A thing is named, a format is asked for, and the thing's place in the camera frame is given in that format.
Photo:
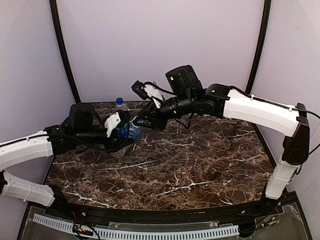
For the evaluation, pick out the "black corner post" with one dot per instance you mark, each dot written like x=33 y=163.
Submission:
x=63 y=50
x=259 y=46

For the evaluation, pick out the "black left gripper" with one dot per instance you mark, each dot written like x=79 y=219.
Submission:
x=115 y=137

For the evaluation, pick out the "blue label Pocari Sweat bottle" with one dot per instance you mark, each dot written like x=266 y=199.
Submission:
x=132 y=132

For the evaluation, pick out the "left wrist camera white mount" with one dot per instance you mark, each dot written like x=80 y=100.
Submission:
x=113 y=121

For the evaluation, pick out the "black curved front rail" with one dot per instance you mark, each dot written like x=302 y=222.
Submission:
x=242 y=214

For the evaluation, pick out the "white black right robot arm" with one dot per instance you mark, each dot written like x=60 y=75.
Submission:
x=221 y=101

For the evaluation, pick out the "Pepsi bottle with blue cap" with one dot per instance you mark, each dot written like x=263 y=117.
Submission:
x=121 y=110

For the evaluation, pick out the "black left corner post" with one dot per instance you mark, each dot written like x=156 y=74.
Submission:
x=63 y=50

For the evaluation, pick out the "black right corner post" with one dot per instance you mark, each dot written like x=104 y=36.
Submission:
x=259 y=46

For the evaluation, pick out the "white slotted cable duct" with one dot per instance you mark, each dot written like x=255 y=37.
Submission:
x=119 y=231

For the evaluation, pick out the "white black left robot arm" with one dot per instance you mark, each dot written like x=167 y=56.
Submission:
x=82 y=127

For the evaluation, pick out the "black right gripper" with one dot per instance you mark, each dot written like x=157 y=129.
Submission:
x=155 y=116

